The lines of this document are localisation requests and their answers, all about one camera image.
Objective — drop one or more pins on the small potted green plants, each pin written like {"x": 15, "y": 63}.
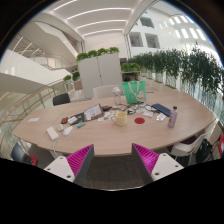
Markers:
{"x": 71, "y": 78}

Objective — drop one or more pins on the row of leafy green trees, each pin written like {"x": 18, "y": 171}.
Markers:
{"x": 186, "y": 68}

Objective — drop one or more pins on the white power adapter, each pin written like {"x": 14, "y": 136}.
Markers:
{"x": 52, "y": 133}

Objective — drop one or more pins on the small teal packet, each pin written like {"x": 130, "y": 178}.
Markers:
{"x": 81, "y": 125}

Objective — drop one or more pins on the small red black case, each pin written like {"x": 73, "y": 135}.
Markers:
{"x": 64, "y": 120}

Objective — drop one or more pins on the wooden shelf with green plants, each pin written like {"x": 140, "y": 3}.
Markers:
{"x": 130, "y": 68}

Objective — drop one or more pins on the flat round red coaster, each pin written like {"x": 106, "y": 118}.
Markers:
{"x": 139, "y": 120}

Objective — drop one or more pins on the black power brick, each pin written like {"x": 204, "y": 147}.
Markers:
{"x": 106, "y": 108}

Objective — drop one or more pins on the black office chair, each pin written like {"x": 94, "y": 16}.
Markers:
{"x": 61, "y": 98}

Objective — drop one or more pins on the white shell chair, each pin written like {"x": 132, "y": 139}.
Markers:
{"x": 188, "y": 146}

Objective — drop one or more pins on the tall white cabinet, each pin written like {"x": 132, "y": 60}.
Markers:
{"x": 99, "y": 74}

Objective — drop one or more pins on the white tissue pack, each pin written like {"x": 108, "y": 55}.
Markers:
{"x": 160, "y": 117}

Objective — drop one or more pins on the white paper slip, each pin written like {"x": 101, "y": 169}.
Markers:
{"x": 34, "y": 119}

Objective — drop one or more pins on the clear plastic tumbler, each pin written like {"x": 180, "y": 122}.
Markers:
{"x": 117, "y": 96}

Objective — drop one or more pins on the purple drink bottle black cap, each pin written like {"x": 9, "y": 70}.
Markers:
{"x": 172, "y": 117}

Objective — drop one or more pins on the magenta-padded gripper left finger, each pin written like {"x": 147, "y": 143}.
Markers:
{"x": 60, "y": 166}

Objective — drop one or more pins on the dark blue keyboard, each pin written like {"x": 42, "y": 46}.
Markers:
{"x": 161, "y": 109}

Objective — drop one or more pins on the black tablet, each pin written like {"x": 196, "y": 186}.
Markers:
{"x": 78, "y": 117}

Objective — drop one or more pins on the colourful sticker sheet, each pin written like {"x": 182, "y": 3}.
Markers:
{"x": 106, "y": 116}

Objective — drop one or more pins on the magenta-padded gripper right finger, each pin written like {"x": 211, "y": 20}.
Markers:
{"x": 165, "y": 165}

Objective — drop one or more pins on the pale yellow mug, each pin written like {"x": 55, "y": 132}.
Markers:
{"x": 121, "y": 119}

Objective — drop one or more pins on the ceiling light strips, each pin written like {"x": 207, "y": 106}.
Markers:
{"x": 96, "y": 20}

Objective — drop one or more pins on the green shrubs in planter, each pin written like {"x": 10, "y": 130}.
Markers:
{"x": 96, "y": 52}

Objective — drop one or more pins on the white computer mouse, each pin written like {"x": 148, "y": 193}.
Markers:
{"x": 67, "y": 130}

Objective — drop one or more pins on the green tote bag cat print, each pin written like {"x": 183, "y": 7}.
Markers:
{"x": 133, "y": 93}

